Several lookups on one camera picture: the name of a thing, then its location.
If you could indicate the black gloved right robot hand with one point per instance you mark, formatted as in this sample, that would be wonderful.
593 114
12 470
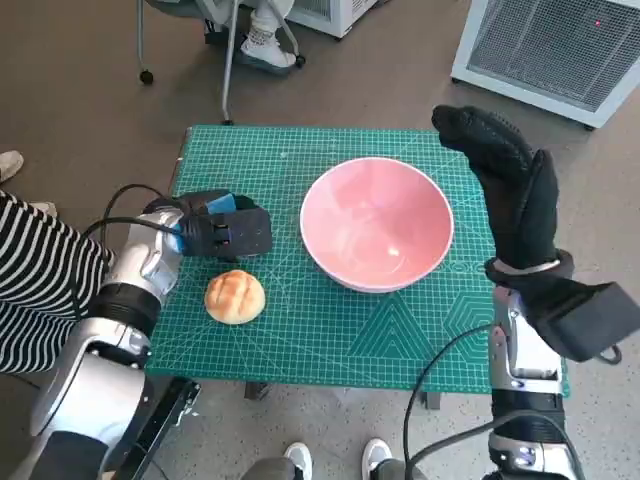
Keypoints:
520 200

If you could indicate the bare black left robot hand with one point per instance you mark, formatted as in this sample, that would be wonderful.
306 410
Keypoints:
222 202

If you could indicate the round bread bun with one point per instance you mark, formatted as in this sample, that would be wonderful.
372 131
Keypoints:
235 297

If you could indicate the pink bowl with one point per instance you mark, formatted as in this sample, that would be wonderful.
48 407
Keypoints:
375 215

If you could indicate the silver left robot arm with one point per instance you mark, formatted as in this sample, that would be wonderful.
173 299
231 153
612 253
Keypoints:
100 370

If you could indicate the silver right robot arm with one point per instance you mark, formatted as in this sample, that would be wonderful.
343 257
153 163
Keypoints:
525 350

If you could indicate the grey office chair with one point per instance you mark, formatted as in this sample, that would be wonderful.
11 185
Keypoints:
229 70

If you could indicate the white appliance with metal grille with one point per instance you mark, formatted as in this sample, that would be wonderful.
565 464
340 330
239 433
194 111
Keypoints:
550 45

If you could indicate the person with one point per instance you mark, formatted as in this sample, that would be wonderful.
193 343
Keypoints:
300 457
265 45
35 270

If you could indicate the green cutting mat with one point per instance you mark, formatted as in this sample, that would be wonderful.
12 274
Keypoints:
310 340

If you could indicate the white cabinet appliance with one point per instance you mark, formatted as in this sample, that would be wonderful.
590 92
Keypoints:
335 15

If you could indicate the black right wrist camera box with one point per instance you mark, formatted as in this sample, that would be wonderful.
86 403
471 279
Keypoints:
575 320

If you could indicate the grey table bracket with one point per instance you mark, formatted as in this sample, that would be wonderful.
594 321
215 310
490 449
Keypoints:
256 391
434 401

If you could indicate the black metal rail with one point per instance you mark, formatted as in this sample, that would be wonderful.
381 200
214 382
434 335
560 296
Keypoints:
160 430

